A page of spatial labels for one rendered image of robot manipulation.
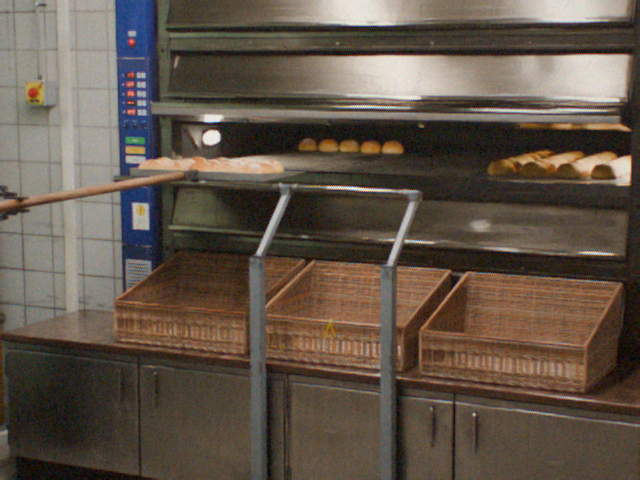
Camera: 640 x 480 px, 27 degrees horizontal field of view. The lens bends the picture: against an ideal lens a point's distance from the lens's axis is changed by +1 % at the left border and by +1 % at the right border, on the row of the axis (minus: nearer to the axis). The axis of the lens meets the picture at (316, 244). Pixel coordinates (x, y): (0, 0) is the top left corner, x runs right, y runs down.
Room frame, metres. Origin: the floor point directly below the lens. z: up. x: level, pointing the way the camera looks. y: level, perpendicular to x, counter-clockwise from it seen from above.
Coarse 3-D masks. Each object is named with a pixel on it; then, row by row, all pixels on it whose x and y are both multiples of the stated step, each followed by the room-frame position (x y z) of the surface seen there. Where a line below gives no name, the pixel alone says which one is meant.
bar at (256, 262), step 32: (288, 192) 4.57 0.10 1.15; (320, 192) 4.53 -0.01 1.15; (352, 192) 4.47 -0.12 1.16; (384, 192) 4.42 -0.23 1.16; (416, 192) 4.36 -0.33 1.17; (256, 256) 4.38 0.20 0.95; (256, 288) 4.38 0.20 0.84; (384, 288) 4.17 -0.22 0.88; (256, 320) 4.38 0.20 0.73; (384, 320) 4.17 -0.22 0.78; (256, 352) 4.38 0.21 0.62; (384, 352) 4.17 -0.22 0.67; (256, 384) 4.38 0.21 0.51; (384, 384) 4.17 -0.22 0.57; (256, 416) 4.38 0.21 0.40; (384, 416) 4.17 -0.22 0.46; (256, 448) 4.38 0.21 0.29; (384, 448) 4.17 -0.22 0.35
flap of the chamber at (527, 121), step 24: (192, 120) 5.23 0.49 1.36; (216, 120) 5.16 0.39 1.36; (240, 120) 5.08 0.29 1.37; (264, 120) 5.01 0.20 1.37; (288, 120) 4.95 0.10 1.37; (312, 120) 4.88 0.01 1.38; (336, 120) 4.82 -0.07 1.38; (360, 120) 4.76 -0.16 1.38; (384, 120) 4.70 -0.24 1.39; (408, 120) 4.64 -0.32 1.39; (432, 120) 4.59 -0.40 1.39; (456, 120) 4.55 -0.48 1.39; (480, 120) 4.51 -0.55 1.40; (504, 120) 4.47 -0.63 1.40; (528, 120) 4.44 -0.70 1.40; (552, 120) 4.40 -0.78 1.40; (576, 120) 4.36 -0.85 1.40; (600, 120) 4.33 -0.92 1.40; (624, 120) 4.36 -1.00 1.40
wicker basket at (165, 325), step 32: (192, 256) 5.15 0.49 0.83; (224, 256) 5.09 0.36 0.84; (160, 288) 5.04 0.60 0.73; (192, 288) 5.11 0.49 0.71; (224, 288) 5.05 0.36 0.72; (128, 320) 4.84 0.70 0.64; (160, 320) 4.68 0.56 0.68; (192, 320) 4.62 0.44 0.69; (224, 320) 4.57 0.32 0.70; (224, 352) 4.56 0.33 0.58
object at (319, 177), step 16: (288, 176) 5.00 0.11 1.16; (304, 176) 4.97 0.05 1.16; (320, 176) 4.94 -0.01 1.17; (336, 176) 4.91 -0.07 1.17; (352, 176) 4.89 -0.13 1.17; (368, 176) 4.86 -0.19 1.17; (384, 176) 4.83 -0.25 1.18; (400, 176) 4.81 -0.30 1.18; (416, 176) 4.79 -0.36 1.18; (432, 176) 4.77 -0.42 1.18; (448, 176) 4.77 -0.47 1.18; (528, 192) 4.59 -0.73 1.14; (544, 192) 4.56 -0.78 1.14; (560, 192) 4.54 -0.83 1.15; (576, 192) 4.51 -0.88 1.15; (592, 192) 4.49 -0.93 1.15; (608, 192) 4.46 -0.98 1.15; (624, 192) 4.44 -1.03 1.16
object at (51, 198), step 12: (132, 180) 4.39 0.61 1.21; (144, 180) 4.45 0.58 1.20; (156, 180) 4.51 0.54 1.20; (168, 180) 4.58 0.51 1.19; (60, 192) 4.04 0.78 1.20; (72, 192) 4.09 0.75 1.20; (84, 192) 4.14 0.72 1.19; (96, 192) 4.19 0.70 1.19; (108, 192) 4.26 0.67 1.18; (0, 204) 3.78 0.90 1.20; (12, 204) 3.82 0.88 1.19; (24, 204) 3.87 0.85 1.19; (36, 204) 3.93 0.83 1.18
